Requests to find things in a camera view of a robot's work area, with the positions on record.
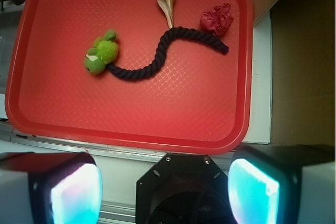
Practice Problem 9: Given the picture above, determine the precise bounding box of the dark navy twisted rope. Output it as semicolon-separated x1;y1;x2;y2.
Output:
107;25;230;81

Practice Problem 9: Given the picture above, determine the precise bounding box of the green plush turtle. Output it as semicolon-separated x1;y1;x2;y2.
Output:
83;29;119;75

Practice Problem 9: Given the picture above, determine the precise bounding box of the crumpled red paper ball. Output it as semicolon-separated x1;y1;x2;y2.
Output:
199;3;234;37

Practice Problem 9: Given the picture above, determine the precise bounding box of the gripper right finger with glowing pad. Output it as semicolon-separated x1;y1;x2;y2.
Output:
228;145;335;223

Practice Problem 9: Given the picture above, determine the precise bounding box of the black octagonal mount plate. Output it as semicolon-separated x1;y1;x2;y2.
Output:
135;153;236;223

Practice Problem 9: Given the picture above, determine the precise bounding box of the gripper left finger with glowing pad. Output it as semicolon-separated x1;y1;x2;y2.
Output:
1;152;102;223

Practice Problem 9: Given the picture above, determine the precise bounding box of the red plastic tray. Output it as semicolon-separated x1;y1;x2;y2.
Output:
5;0;253;155

